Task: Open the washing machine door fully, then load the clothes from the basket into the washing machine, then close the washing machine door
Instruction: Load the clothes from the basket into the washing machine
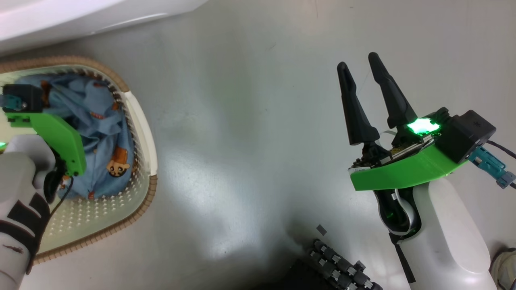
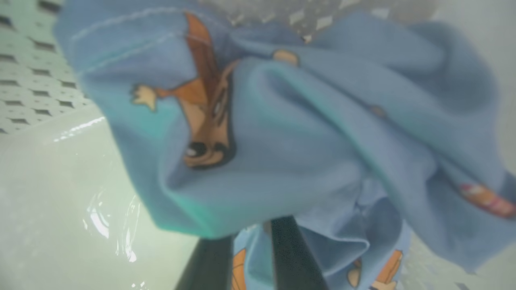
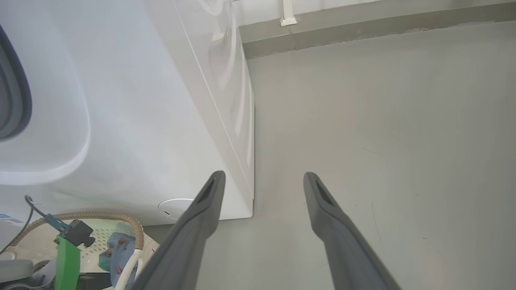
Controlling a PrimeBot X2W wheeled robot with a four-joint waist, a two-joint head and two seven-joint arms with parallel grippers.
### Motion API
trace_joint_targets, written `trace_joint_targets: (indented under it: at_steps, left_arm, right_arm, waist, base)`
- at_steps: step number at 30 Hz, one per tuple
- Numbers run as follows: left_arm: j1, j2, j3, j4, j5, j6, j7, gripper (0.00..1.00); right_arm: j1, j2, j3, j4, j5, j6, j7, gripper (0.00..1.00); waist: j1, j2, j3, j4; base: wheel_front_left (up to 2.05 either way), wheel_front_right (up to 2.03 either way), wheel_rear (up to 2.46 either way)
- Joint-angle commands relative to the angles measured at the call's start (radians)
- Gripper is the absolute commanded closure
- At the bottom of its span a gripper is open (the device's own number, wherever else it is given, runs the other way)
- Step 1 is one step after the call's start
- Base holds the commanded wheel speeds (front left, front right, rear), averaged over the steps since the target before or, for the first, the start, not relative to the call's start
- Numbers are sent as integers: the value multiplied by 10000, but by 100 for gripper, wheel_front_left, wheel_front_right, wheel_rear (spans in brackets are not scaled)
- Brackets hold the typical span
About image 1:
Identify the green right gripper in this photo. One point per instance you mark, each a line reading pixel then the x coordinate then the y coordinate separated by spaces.
pixel 403 173

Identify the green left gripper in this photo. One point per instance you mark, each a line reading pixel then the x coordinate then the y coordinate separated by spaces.
pixel 60 141

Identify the blue bear print garment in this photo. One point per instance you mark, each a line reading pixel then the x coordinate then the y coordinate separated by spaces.
pixel 100 133

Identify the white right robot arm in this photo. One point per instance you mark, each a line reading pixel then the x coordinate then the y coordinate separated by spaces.
pixel 447 241

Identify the black robot base with rollers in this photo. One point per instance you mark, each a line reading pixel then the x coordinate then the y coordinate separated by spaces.
pixel 334 266

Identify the white front-load washing machine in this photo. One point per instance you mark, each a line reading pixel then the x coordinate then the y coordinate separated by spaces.
pixel 60 16

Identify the white perforated basket brown rim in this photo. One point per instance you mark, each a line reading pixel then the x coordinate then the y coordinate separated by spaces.
pixel 141 133

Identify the small grey floor scrap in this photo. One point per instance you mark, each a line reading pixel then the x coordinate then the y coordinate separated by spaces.
pixel 321 230

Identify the grey shoe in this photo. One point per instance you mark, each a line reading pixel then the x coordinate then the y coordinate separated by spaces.
pixel 506 270

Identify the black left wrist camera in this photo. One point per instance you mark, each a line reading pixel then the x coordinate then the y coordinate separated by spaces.
pixel 26 96

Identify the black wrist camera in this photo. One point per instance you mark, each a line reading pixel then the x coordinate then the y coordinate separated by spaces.
pixel 467 133
pixel 26 96

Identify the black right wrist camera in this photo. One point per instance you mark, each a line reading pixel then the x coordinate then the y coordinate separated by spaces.
pixel 467 133

